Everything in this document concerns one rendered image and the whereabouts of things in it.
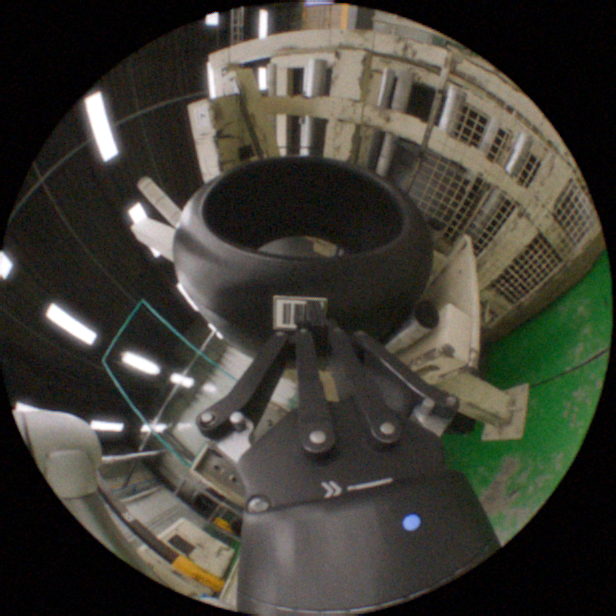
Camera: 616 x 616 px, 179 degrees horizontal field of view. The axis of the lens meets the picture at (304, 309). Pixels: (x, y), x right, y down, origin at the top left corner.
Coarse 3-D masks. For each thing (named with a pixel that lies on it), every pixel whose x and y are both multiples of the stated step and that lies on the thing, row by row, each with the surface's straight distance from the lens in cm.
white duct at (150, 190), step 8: (144, 184) 185; (152, 184) 184; (144, 192) 184; (152, 192) 178; (160, 192) 178; (152, 200) 178; (160, 200) 173; (168, 200) 173; (160, 208) 172; (168, 208) 168; (176, 208) 169; (168, 216) 167; (176, 216) 164; (176, 224) 164
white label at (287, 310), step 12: (276, 300) 23; (288, 300) 22; (300, 300) 22; (312, 300) 22; (324, 300) 22; (276, 312) 23; (288, 312) 23; (300, 312) 23; (324, 312) 23; (276, 324) 24; (288, 324) 23
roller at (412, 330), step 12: (420, 312) 30; (432, 312) 31; (396, 324) 36; (408, 324) 31; (420, 324) 30; (432, 324) 30; (384, 336) 40; (396, 336) 35; (408, 336) 33; (420, 336) 32; (396, 348) 37
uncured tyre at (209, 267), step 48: (240, 192) 65; (288, 192) 72; (336, 192) 70; (384, 192) 52; (192, 240) 33; (240, 240) 70; (336, 240) 72; (384, 240) 65; (192, 288) 31; (240, 288) 24; (288, 288) 23; (336, 288) 23; (384, 288) 26; (240, 336) 29
